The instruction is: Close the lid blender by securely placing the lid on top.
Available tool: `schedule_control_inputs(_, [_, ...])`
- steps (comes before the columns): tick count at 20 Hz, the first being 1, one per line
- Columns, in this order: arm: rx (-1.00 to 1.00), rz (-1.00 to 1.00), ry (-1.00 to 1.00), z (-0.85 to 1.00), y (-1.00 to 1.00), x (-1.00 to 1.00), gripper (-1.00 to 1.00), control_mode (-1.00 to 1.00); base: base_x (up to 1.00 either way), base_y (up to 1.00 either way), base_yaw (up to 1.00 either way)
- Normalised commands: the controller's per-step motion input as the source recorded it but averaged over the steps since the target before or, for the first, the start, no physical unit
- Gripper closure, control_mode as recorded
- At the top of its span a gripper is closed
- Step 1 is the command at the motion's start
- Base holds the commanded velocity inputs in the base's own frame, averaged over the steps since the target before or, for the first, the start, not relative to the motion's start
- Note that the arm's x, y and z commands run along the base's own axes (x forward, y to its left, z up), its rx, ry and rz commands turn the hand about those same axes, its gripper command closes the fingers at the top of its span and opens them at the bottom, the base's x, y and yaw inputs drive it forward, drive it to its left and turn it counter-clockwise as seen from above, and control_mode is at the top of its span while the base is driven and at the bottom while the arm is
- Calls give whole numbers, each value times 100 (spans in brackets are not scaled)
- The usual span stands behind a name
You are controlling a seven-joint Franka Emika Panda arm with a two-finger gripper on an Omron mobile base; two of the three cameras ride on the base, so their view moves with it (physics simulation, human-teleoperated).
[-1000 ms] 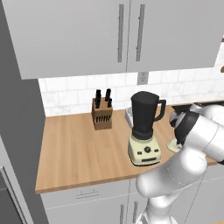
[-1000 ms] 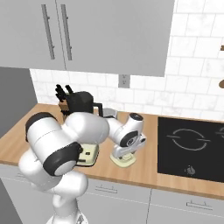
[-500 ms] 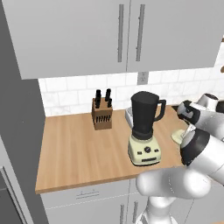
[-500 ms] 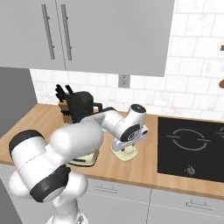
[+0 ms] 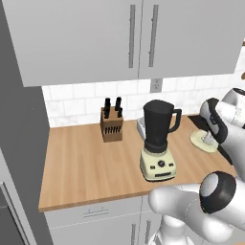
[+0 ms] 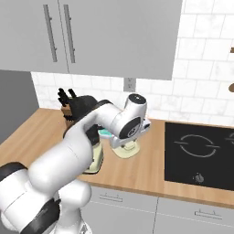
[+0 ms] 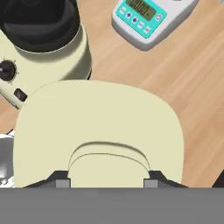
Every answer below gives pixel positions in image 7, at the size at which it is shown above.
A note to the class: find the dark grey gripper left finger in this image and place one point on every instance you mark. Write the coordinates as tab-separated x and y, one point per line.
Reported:
59	178

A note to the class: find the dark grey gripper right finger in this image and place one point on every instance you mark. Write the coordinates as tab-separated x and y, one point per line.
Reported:
156	178

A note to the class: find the steel sink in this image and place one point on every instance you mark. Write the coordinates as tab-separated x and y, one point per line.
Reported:
5	159

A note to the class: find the white kitchen scale teal panel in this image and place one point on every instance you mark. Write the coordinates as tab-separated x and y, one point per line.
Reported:
151	20

